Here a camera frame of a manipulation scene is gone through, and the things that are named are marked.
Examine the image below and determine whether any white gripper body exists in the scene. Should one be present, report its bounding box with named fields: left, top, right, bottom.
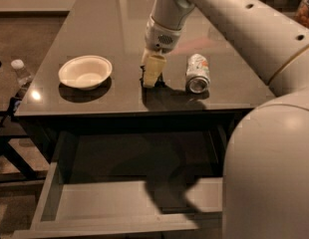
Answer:
left=145, top=16, right=182, bottom=54

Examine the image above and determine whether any black rxbar chocolate bar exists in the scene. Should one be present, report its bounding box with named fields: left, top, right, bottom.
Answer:
left=140, top=66, right=165, bottom=88

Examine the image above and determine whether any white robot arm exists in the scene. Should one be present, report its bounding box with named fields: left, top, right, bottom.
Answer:
left=142, top=0, right=309, bottom=239

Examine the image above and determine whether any open grey top drawer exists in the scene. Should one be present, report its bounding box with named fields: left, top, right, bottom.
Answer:
left=12, top=129, right=222, bottom=239

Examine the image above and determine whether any white soda can lying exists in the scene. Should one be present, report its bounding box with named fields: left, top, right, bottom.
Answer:
left=185, top=54, right=210, bottom=94

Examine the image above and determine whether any white paper bowl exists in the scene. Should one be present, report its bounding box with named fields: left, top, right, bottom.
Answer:
left=58, top=55, right=113, bottom=91

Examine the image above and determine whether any clear plastic water bottle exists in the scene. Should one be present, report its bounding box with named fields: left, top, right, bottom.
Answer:
left=11, top=59, right=33, bottom=87

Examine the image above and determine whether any dark side table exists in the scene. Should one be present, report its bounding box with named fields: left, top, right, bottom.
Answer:
left=0, top=84, right=44, bottom=180

